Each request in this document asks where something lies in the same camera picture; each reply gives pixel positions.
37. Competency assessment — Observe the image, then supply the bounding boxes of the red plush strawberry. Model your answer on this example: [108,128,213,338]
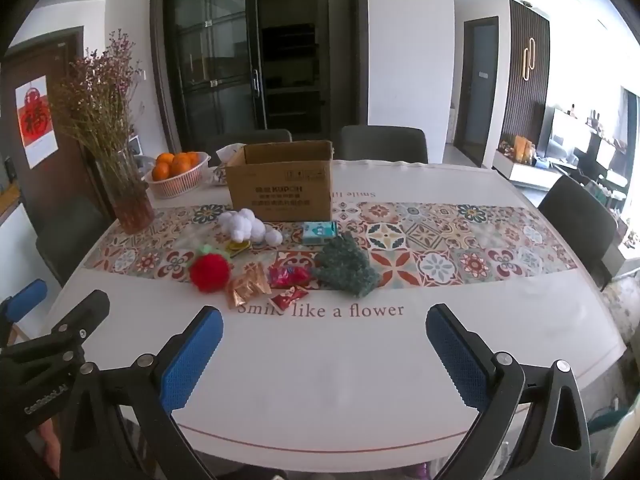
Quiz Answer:
[189,244,231,294]

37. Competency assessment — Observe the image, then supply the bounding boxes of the gold fortune biscuit packet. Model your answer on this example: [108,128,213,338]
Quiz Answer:
[224,262,271,309]

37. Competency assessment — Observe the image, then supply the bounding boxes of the small red candy packet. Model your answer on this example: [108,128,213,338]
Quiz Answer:
[270,285,308,313]

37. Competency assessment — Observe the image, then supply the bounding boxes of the red snack packet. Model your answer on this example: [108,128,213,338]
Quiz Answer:
[268,266,312,289]

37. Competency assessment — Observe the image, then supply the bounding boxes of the white plush toy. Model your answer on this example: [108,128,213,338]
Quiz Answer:
[217,208,283,247]

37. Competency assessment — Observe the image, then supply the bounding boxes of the teal tissue pack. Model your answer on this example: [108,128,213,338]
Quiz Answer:
[302,221,338,246]

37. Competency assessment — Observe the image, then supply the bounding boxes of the green knitted glove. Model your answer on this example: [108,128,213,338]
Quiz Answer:
[311,233,381,298]

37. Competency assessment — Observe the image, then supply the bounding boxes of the dark chair left side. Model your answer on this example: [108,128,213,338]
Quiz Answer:
[36,196,110,286]

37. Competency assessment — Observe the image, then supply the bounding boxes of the dark chair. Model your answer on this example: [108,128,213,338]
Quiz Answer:
[538,176,616,290]
[335,125,428,164]
[203,129,292,165]
[36,196,110,286]

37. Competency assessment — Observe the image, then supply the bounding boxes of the glass vase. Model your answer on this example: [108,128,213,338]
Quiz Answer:
[96,148,154,235]

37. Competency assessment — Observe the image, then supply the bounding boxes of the orange fruit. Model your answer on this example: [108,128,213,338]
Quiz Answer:
[152,160,171,182]
[169,153,192,177]
[156,153,175,164]

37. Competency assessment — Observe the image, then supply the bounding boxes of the white tablecloth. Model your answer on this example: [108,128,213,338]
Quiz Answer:
[46,158,629,463]

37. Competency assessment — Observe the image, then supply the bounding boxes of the pink fruit basket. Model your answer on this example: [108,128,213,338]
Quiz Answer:
[143,152,210,200]

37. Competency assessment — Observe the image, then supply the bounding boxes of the dried flower bouquet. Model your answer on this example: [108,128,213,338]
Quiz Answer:
[50,29,142,161]

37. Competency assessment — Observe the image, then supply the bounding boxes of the floral tissue box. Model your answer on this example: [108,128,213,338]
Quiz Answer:
[212,143,244,186]

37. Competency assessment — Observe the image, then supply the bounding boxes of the dark chair right side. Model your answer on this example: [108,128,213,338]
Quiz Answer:
[538,176,616,290]

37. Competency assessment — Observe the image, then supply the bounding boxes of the brown cardboard box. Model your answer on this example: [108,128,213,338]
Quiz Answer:
[226,141,333,222]

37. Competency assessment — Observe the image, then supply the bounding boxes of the dark chair back left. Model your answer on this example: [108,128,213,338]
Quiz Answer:
[203,129,292,165]

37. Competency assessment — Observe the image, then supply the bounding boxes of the patterned table runner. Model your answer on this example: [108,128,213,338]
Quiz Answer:
[84,200,578,288]

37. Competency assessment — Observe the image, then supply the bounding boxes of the white tv console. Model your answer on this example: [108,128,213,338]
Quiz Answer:
[492,151,562,191]

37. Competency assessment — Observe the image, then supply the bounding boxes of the black glass cabinet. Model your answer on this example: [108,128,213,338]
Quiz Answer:
[150,0,369,152]

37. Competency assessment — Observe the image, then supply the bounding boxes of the dark chair back right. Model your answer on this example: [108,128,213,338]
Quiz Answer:
[335,125,428,164]

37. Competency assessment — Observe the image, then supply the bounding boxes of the red fu wall poster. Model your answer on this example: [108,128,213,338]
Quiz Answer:
[15,75,58,169]

